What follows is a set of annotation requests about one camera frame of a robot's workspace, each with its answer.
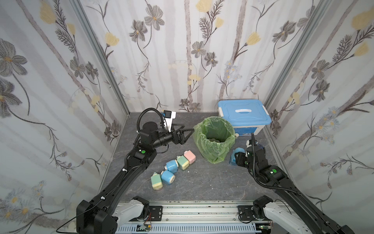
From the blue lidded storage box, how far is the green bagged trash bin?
75 mm

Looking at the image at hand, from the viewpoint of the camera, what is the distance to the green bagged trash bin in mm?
770

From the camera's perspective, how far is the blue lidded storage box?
954mm
